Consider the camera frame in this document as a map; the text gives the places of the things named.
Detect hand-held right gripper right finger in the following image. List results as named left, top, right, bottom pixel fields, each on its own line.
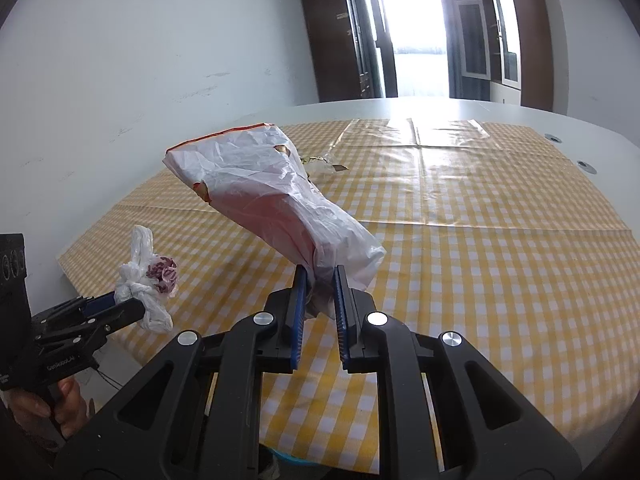
left=332, top=264, right=583, bottom=480

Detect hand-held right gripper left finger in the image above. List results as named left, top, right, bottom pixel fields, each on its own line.
left=54, top=264, right=308, bottom=480

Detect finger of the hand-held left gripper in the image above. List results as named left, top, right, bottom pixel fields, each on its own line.
left=37, top=299, right=147, bottom=357
left=32, top=294, right=118, bottom=329

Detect knotted white bag red print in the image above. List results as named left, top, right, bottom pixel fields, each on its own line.
left=114, top=225, right=180, bottom=332

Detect pink white plastic bag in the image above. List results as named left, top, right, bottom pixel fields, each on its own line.
left=162, top=122, right=387, bottom=293

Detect clear gold wrapper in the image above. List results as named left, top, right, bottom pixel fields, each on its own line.
left=300, top=152, right=351, bottom=178

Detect person's left hand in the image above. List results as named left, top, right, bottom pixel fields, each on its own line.
left=7, top=377, right=90, bottom=454

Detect yellow checked tablecloth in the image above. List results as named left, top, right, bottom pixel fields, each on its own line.
left=56, top=117, right=640, bottom=476

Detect tall brown cabinet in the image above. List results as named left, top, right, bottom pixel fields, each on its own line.
left=299, top=0, right=383, bottom=103

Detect bright window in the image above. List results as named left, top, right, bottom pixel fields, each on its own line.
left=372, top=0, right=451, bottom=98

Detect dark glass-door cabinet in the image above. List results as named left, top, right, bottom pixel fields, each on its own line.
left=452, top=0, right=493, bottom=101

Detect brown cabinet white glass doors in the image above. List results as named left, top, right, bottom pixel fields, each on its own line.
left=489, top=0, right=553, bottom=111

